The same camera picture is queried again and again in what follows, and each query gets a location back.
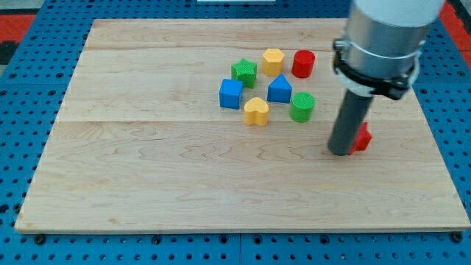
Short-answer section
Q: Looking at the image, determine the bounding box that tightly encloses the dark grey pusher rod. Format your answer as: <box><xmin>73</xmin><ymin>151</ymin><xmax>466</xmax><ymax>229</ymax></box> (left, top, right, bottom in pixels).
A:
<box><xmin>327</xmin><ymin>90</ymin><xmax>373</xmax><ymax>156</ymax></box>

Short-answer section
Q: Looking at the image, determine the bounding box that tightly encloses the yellow heart block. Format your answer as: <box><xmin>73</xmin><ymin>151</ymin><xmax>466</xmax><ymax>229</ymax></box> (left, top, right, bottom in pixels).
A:
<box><xmin>244</xmin><ymin>97</ymin><xmax>269</xmax><ymax>126</ymax></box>

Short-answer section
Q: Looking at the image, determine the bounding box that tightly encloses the blue triangle block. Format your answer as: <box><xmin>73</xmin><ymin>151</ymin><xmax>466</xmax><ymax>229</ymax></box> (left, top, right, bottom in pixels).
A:
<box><xmin>267</xmin><ymin>74</ymin><xmax>292</xmax><ymax>103</ymax></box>

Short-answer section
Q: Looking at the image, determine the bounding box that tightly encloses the yellow hexagon block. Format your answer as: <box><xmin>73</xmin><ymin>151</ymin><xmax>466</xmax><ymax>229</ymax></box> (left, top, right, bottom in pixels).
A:
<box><xmin>262</xmin><ymin>49</ymin><xmax>285</xmax><ymax>77</ymax></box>

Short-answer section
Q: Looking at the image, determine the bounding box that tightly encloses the green star block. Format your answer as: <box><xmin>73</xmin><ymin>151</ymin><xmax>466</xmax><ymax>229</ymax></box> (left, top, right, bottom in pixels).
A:
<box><xmin>231</xmin><ymin>58</ymin><xmax>258</xmax><ymax>88</ymax></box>

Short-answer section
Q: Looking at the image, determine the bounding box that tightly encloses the light wooden board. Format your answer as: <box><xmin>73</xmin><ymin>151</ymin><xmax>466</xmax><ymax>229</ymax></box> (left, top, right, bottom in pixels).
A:
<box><xmin>15</xmin><ymin>18</ymin><xmax>470</xmax><ymax>234</ymax></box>

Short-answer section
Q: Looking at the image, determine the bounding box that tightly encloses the red star block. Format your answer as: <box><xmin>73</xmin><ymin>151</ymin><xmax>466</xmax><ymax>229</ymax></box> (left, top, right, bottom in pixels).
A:
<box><xmin>348</xmin><ymin>122</ymin><xmax>372</xmax><ymax>155</ymax></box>

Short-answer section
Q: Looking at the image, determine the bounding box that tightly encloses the green cylinder block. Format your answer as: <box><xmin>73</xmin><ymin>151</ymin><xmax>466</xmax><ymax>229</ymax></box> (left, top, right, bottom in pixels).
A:
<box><xmin>289</xmin><ymin>92</ymin><xmax>316</xmax><ymax>123</ymax></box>

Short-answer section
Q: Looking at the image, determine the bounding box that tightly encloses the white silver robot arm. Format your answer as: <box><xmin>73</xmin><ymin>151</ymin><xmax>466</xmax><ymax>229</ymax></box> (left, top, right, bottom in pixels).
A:
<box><xmin>333</xmin><ymin>0</ymin><xmax>444</xmax><ymax>100</ymax></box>

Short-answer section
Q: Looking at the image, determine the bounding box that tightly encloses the red cylinder block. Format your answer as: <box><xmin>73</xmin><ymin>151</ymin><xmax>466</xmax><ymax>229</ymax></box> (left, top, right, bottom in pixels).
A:
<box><xmin>291</xmin><ymin>49</ymin><xmax>316</xmax><ymax>78</ymax></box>

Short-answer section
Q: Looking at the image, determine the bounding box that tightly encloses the blue cube block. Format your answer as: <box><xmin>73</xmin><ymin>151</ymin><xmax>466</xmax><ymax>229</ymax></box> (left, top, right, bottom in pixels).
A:
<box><xmin>219</xmin><ymin>79</ymin><xmax>243</xmax><ymax>110</ymax></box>

